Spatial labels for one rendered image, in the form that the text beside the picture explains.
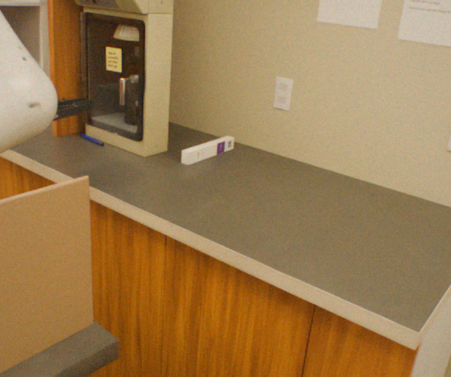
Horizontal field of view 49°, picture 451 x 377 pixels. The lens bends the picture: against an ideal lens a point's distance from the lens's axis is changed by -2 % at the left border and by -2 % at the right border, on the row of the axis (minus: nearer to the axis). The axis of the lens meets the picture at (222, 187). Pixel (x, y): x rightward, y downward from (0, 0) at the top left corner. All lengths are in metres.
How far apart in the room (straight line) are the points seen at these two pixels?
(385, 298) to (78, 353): 0.62
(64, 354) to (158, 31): 1.10
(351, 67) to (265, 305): 0.87
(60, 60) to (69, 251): 1.17
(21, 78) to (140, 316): 0.93
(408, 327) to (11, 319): 0.71
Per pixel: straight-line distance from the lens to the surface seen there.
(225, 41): 2.00
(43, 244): 0.81
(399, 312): 1.09
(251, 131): 1.97
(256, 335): 1.30
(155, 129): 1.75
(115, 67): 1.77
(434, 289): 1.20
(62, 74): 1.93
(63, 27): 1.91
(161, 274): 1.44
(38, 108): 0.87
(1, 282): 0.80
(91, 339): 0.92
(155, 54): 1.69
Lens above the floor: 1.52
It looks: 22 degrees down
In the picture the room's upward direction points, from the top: 5 degrees clockwise
